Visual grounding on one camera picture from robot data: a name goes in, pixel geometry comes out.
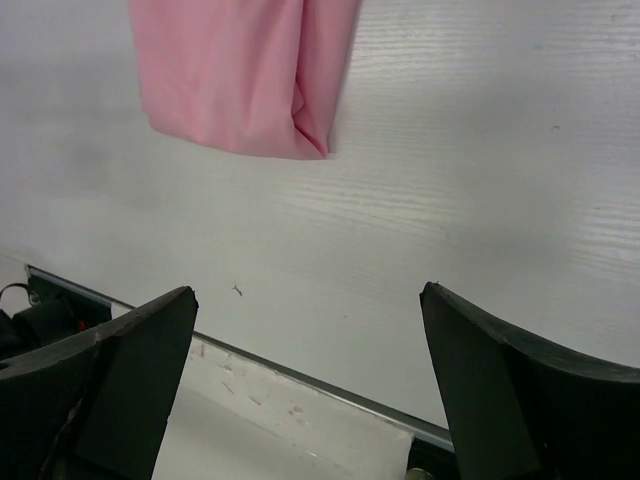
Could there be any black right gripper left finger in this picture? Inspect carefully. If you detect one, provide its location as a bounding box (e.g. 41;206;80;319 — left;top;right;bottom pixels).
1;287;198;479

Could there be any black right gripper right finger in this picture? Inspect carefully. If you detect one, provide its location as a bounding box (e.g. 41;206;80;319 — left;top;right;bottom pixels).
420;282;639;479

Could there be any pink t shirt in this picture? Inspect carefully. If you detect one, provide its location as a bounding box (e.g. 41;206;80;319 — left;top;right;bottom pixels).
128;0;359;160

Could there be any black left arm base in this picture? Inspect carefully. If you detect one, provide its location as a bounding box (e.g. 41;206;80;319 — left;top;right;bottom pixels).
1;277;112;360

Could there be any aluminium table front rail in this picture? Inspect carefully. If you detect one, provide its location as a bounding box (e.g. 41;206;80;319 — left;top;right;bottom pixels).
27;264;456;451

